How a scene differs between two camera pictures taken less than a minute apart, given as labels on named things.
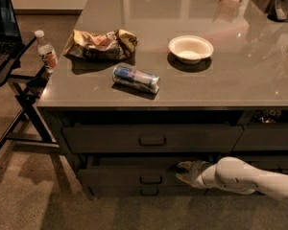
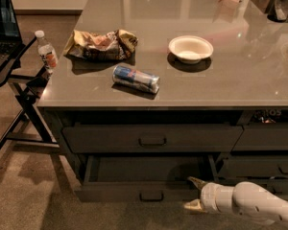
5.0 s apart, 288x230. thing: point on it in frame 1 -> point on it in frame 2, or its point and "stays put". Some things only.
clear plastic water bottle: [46, 52] stays put
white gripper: [200, 173] -> [210, 197]
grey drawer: [149, 138] stays put
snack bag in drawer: [267, 116] stays put
